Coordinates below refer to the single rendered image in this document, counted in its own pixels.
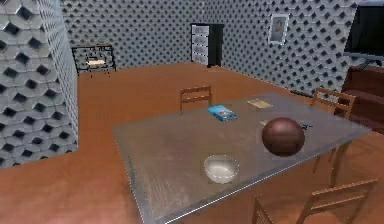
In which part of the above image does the white bowl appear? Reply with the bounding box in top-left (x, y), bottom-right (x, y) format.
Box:
top-left (203, 153), bottom-right (240, 185)

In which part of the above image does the brown wooden chair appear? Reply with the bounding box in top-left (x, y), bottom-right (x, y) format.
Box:
top-left (179, 85), bottom-right (213, 113)
top-left (251, 177), bottom-right (380, 224)
top-left (310, 87), bottom-right (357, 120)

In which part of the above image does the dark red television stand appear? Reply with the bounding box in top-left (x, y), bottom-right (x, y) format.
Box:
top-left (341, 65), bottom-right (384, 134)

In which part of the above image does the blue book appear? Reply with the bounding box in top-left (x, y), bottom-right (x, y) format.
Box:
top-left (207, 104), bottom-right (238, 122)

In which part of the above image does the tan flat paper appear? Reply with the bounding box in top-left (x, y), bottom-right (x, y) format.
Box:
top-left (246, 98), bottom-right (274, 110)

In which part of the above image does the grey dining table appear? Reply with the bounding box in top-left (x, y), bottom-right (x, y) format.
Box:
top-left (112, 91), bottom-right (372, 224)

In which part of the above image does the black metal shelf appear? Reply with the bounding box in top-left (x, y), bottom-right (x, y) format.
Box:
top-left (71, 43), bottom-right (117, 76)

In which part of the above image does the black television set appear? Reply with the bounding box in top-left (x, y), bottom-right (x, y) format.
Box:
top-left (343, 2), bottom-right (384, 67)

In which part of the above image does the brown ball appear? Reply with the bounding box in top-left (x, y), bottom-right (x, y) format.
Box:
top-left (261, 116), bottom-right (306, 157)

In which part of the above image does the white framed picture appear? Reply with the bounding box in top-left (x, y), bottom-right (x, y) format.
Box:
top-left (268, 13), bottom-right (290, 46)

